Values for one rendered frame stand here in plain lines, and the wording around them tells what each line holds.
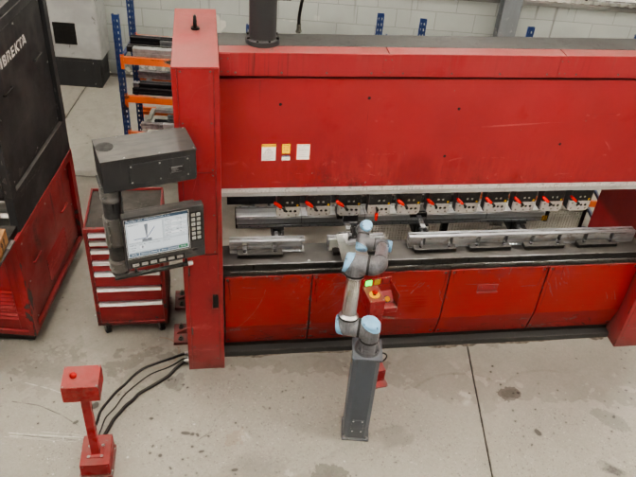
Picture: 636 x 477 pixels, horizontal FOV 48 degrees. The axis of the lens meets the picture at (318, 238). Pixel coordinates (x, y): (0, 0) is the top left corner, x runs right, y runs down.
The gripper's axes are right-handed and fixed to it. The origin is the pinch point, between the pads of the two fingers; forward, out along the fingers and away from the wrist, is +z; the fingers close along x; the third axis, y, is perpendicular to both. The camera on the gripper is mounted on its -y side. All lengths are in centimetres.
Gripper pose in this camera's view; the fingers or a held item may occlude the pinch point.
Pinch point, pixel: (353, 240)
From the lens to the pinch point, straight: 467.4
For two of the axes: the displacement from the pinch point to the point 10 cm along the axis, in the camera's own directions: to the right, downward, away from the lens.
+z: -2.0, 2.2, 9.5
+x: -9.7, 0.7, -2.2
